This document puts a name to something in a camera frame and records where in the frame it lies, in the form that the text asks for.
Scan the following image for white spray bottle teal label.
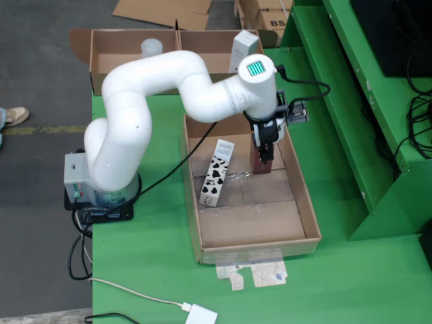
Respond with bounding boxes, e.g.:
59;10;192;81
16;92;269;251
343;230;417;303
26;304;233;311
140;37;164;58

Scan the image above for black monitor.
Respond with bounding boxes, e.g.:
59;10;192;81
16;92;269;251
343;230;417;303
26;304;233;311
349;0;432;78

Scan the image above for green metal shelf unit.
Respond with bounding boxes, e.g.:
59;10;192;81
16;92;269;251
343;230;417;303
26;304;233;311
279;0;432;242

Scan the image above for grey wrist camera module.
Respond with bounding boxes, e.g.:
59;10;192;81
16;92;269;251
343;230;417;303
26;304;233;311
276;89;311;126

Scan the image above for tall white carton box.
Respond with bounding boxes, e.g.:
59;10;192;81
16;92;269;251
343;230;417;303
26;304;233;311
228;29;261;74

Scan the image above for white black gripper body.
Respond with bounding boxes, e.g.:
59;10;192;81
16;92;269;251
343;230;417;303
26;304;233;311
243;109;288;149

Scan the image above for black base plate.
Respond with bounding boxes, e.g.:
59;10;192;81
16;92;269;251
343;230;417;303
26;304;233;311
63;188;135;223

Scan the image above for shallow brown cardboard box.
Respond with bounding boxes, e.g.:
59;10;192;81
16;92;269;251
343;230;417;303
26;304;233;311
68;28;185;97
178;28;279;95

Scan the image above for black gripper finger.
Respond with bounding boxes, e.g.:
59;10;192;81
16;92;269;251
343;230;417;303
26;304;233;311
256;140;275;167

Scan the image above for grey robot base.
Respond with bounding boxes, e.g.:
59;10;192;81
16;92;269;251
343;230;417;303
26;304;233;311
63;151;142;207

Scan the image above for beige shoe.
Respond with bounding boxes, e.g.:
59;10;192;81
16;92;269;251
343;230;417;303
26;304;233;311
5;107;30;128

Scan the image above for large cardboard box open flaps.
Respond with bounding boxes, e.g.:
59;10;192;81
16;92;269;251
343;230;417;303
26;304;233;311
111;0;214;31

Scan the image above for cow print carton box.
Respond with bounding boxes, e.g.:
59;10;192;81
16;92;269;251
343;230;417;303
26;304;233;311
198;138;236;207

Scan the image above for long black camera cable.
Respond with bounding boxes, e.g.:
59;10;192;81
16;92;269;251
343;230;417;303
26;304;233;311
134;121;219;203

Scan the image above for white usb cable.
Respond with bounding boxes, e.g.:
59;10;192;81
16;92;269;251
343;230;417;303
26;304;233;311
88;277;194;312

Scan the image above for BS printed cardboard box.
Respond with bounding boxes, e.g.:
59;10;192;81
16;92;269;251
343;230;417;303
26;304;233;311
234;0;294;38

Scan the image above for black power cable loop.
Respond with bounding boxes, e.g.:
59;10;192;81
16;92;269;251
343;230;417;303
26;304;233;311
68;205;95;281

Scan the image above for large cardboard tray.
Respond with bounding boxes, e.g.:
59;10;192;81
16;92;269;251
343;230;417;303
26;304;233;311
180;108;323;265

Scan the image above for red Secret carton box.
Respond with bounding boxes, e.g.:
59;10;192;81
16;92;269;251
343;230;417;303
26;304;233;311
250;134;277;176

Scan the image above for white adapter block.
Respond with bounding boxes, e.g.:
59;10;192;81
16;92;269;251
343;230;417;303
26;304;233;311
184;302;219;324

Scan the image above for thin black cable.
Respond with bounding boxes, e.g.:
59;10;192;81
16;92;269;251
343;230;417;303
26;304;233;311
83;312;142;324

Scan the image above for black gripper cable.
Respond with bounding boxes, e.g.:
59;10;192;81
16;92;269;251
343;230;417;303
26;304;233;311
273;62;331;104

